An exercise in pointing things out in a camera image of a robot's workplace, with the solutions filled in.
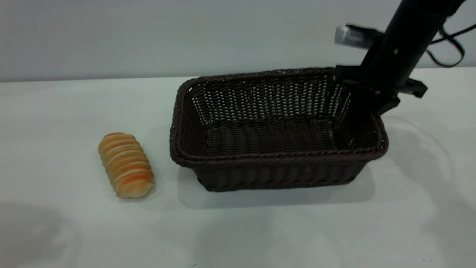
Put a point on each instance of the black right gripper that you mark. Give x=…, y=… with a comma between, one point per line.
x=394, y=59

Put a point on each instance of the dark brown woven basket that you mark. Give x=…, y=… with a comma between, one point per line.
x=267, y=171

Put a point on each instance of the orange ridged bread roll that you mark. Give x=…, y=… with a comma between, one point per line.
x=126, y=165

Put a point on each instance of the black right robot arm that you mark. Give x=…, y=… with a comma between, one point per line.
x=424, y=15

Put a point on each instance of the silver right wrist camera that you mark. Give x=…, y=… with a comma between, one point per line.
x=353, y=35

